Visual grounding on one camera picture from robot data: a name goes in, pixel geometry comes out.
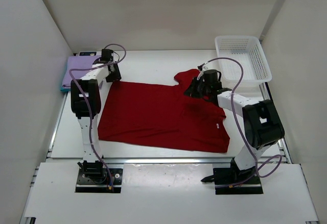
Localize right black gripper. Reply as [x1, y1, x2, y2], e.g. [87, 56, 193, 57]
[184, 77, 212, 99]

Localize lilac t shirt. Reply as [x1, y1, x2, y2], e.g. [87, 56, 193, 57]
[62, 55, 105, 91]

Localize red t shirt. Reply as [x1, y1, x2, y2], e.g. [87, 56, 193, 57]
[98, 69, 230, 153]

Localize teal t shirt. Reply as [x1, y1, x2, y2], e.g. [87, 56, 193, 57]
[60, 87, 71, 92]

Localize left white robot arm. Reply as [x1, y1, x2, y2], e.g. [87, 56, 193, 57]
[68, 48, 121, 183]

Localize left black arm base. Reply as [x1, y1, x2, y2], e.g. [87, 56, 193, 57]
[75, 167, 123, 193]

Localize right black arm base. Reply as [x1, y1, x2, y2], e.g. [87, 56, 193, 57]
[201, 160, 264, 195]

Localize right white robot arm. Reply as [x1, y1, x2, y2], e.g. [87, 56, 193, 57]
[184, 69, 285, 183]

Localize dark label sticker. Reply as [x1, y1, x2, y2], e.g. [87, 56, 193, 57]
[79, 52, 97, 56]

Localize white plastic basket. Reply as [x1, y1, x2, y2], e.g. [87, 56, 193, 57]
[215, 35, 272, 90]

